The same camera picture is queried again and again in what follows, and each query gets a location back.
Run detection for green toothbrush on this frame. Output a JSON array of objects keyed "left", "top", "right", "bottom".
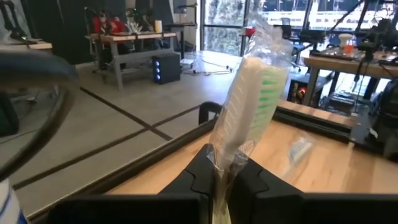
[{"left": 206, "top": 6, "right": 295, "bottom": 224}]

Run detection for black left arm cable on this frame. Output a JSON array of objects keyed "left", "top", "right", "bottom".
[{"left": 0, "top": 51, "right": 79, "bottom": 183}]

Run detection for wooden desk grey legs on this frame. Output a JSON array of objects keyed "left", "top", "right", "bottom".
[{"left": 85, "top": 30, "right": 178, "bottom": 91}]

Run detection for black partition wall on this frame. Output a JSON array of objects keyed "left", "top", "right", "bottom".
[{"left": 20, "top": 0, "right": 175, "bottom": 65}]

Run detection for black aluminium table frame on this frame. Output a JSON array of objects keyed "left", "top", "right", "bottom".
[{"left": 12, "top": 101, "right": 355, "bottom": 218}]

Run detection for white and orange cup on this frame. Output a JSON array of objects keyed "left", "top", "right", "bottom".
[{"left": 338, "top": 33, "right": 354, "bottom": 55}]

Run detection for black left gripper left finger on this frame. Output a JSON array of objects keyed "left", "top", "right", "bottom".
[{"left": 48, "top": 143, "right": 215, "bottom": 224}]

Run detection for person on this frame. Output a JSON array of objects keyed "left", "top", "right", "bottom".
[{"left": 91, "top": 11, "right": 126, "bottom": 63}]

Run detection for black computer tower blue lights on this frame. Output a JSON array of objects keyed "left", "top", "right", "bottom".
[{"left": 151, "top": 52, "right": 182, "bottom": 85}]

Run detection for dark blue toothbrush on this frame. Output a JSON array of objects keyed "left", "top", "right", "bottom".
[{"left": 279, "top": 132, "right": 317, "bottom": 178}]

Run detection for wooden workbench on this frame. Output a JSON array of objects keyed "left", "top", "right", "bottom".
[{"left": 303, "top": 46, "right": 398, "bottom": 108}]

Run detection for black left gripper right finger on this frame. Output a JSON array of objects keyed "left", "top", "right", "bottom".
[{"left": 228, "top": 157, "right": 398, "bottom": 224}]

